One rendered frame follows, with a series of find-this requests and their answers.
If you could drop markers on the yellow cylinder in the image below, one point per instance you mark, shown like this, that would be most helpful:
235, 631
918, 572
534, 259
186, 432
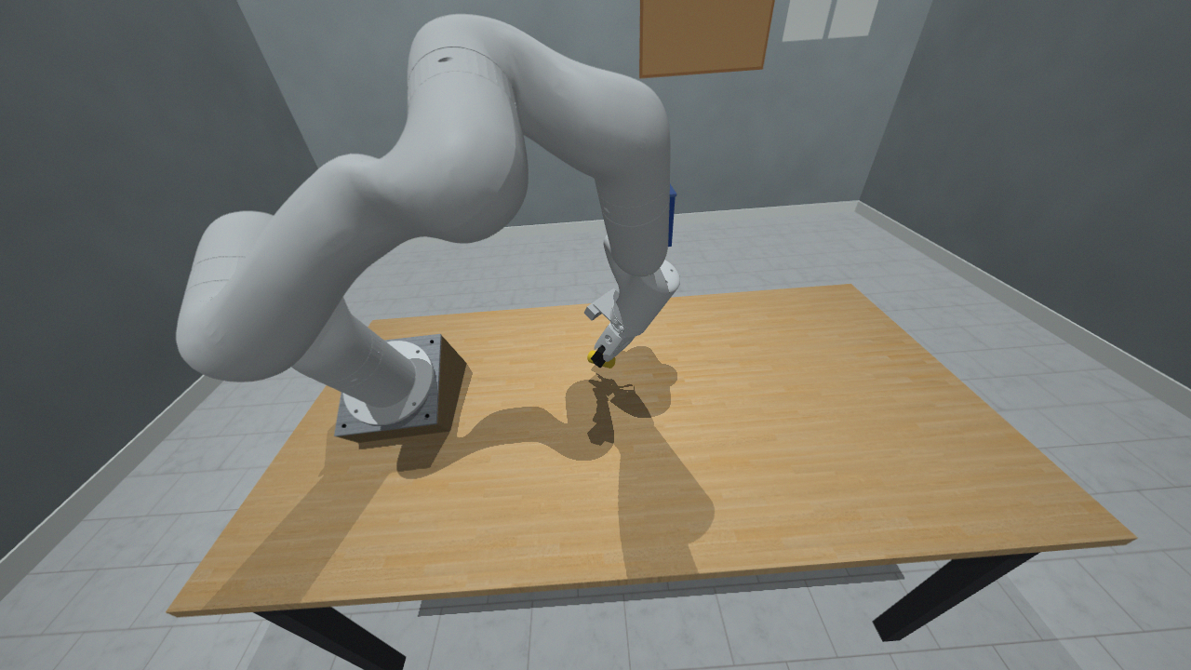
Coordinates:
609, 364

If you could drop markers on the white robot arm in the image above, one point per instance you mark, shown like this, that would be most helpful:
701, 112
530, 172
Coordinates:
459, 173

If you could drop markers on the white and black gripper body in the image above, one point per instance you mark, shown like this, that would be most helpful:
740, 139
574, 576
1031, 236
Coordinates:
613, 340

